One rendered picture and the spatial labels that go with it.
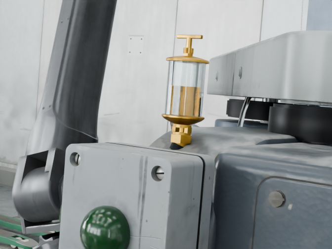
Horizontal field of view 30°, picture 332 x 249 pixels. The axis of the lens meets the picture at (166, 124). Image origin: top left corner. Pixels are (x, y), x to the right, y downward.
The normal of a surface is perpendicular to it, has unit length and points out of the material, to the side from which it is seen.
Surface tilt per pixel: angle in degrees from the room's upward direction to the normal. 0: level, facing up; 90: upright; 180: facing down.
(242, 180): 90
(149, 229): 90
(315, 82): 90
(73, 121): 62
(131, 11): 90
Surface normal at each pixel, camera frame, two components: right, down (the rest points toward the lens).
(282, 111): -0.86, -0.04
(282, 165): -0.43, -0.55
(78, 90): 0.68, -0.21
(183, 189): 0.82, 0.10
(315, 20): -0.57, 0.00
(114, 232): 0.31, -0.19
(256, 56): -0.99, -0.07
